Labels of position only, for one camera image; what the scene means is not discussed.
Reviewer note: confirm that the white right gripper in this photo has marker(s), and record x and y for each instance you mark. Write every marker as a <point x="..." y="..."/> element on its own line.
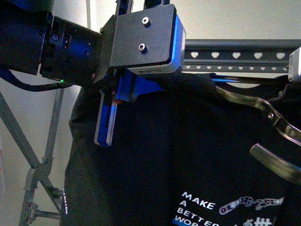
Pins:
<point x="294" y="67"/>

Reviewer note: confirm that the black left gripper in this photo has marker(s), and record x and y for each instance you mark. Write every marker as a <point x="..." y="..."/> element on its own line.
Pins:
<point x="106" y="76"/>

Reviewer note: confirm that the black printed t-shirt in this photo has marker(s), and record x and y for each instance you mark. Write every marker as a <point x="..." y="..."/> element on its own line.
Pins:
<point x="179" y="157"/>

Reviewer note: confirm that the metal clothes hanger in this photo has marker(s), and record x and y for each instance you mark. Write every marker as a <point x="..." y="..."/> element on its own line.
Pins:
<point x="279" y="166"/>

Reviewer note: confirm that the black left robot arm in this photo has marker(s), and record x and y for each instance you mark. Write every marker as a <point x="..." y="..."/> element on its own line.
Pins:
<point x="41" y="52"/>

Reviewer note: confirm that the grey metal clothes rack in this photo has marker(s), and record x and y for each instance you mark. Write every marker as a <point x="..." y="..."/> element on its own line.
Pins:
<point x="202" y="19"/>

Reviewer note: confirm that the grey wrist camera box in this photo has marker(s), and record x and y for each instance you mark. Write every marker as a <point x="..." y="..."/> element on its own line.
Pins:
<point x="150" y="41"/>

